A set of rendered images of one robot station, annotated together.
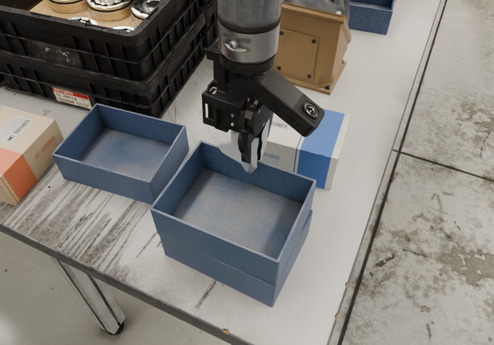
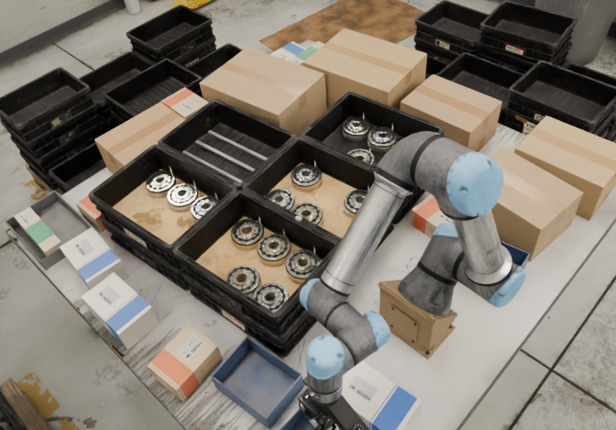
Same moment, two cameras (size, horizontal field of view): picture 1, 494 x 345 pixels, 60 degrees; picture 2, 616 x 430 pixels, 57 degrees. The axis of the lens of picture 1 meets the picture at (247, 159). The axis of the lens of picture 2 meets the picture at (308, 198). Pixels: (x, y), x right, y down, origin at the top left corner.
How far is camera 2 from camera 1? 0.89 m
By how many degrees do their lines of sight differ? 16
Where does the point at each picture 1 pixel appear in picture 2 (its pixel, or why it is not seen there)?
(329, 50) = (426, 334)
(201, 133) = not seen: hidden behind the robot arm
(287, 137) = (366, 410)
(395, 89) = (486, 367)
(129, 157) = (261, 380)
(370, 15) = not seen: hidden behind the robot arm
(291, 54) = (400, 323)
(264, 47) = (328, 399)
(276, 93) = (337, 416)
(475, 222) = not seen: outside the picture
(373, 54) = (484, 322)
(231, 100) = (313, 408)
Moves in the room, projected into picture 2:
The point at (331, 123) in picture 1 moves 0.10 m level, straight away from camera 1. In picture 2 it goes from (403, 405) to (421, 373)
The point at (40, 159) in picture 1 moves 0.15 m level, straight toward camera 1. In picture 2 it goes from (203, 371) to (214, 422)
